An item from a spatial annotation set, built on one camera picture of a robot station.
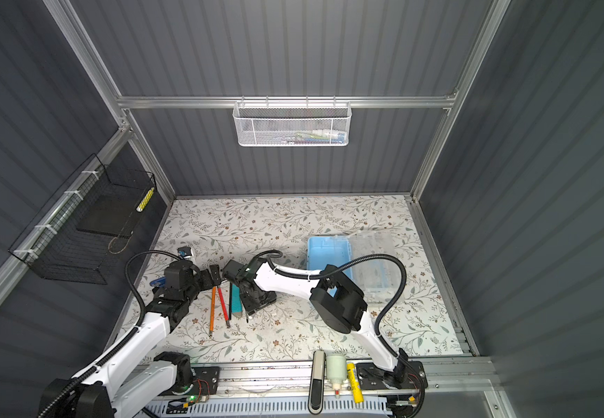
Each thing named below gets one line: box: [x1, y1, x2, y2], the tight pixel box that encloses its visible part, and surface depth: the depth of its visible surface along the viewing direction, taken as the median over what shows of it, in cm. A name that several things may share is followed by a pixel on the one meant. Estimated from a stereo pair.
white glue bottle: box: [326, 354, 348, 399], surface depth 71 cm
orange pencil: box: [209, 285, 217, 338], surface depth 89 cm
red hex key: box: [217, 287, 231, 329], surface depth 88 cm
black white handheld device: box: [308, 350, 327, 416], surface depth 72 cm
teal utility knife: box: [231, 283, 243, 318], surface depth 89 cm
